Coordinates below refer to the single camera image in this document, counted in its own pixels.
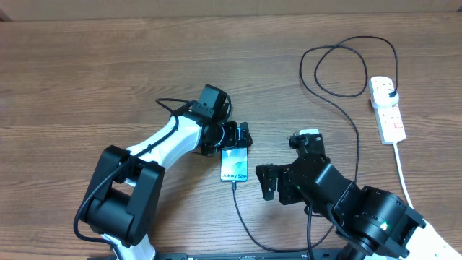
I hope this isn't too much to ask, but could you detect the white charger plug adapter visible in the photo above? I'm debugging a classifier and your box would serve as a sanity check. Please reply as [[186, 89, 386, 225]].
[[370, 91, 399, 109]]

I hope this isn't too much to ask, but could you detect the white power strip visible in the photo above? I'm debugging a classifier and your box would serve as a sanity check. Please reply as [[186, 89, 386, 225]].
[[368, 76, 406, 144]]

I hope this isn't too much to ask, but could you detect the black USB charging cable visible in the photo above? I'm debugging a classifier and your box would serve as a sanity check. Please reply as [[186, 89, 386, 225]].
[[230, 35, 400, 254]]

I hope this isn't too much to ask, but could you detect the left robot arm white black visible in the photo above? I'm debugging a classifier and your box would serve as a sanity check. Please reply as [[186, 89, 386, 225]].
[[73, 84, 253, 259]]

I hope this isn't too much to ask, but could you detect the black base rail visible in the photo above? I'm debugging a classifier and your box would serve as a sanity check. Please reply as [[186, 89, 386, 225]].
[[86, 248, 362, 260]]

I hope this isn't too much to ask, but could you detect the Samsung Galaxy smartphone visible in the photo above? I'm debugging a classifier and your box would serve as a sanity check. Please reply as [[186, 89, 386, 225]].
[[220, 148, 248, 182]]

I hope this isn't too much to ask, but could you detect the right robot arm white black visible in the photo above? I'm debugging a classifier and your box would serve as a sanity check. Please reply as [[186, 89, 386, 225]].
[[256, 134, 461, 259]]

